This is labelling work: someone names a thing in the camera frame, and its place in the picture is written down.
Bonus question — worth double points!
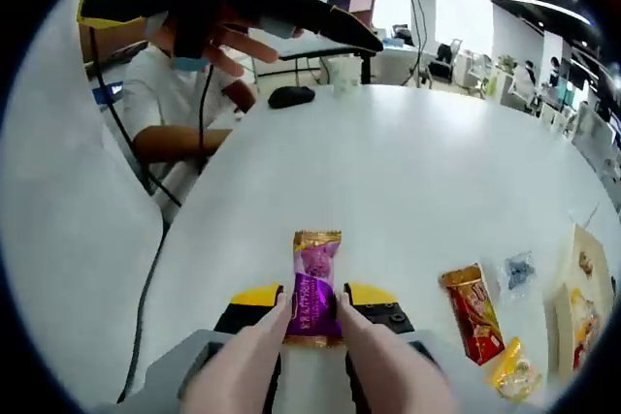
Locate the black mouse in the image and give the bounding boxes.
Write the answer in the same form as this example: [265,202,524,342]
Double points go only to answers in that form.
[267,85,316,110]

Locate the yellow-ended clear food packet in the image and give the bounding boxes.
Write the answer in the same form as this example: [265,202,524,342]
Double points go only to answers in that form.
[486,335,542,403]
[568,287,603,342]

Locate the small gold candy food packet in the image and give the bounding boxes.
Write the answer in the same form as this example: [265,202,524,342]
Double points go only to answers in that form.
[577,251,597,277]

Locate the red gold wafer food packet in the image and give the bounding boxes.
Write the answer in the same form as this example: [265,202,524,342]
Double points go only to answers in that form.
[439,262,506,366]

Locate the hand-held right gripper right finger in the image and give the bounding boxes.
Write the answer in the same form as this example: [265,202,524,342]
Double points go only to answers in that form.
[343,281,494,414]

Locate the person's left hand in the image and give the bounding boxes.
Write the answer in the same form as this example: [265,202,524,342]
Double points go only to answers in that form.
[157,14,282,79]

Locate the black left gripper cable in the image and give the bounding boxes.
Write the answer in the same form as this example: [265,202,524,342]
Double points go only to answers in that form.
[88,0,183,403]

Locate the long purple food packet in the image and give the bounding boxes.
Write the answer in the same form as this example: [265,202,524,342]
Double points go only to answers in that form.
[283,228,346,348]

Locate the person's white shirt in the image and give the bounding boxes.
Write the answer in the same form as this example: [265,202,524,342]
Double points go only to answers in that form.
[0,1,166,400]

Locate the pink food tongs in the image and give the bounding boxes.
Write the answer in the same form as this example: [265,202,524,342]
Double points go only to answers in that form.
[178,290,461,414]

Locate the cream hexagonal container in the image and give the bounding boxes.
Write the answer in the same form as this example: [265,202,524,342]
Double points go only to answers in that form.
[552,222,617,384]

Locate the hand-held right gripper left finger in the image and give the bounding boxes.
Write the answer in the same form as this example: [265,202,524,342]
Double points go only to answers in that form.
[91,281,287,414]

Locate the clear plastic packet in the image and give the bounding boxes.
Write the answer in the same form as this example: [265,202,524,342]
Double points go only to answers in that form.
[499,251,535,297]

